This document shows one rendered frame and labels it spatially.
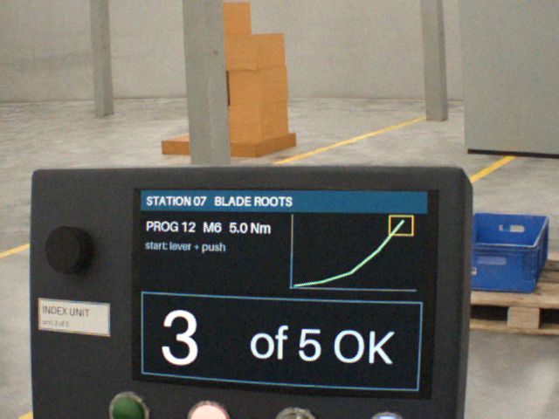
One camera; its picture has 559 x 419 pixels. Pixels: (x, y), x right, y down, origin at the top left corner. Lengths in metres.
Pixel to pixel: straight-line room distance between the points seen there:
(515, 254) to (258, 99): 5.32
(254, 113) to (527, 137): 2.73
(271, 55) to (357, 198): 8.38
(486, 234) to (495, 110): 4.05
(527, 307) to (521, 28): 4.82
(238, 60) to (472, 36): 2.36
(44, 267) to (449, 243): 0.24
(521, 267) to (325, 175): 3.29
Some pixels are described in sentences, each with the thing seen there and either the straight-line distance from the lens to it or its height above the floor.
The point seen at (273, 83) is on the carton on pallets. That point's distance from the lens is 8.84.
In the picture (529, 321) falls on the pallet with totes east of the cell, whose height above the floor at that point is 0.06.
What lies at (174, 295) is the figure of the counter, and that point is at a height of 1.19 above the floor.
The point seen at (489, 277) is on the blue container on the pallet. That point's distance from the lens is 3.77.
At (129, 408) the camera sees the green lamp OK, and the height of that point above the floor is 1.12.
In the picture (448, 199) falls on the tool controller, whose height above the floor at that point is 1.24.
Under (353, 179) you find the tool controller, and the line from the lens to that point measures 0.45.
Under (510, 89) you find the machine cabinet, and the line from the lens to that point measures 8.21.
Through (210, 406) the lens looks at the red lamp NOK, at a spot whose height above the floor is 1.13.
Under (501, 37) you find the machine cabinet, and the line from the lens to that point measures 8.21.
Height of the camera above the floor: 1.33
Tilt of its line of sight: 12 degrees down
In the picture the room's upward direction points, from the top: 3 degrees counter-clockwise
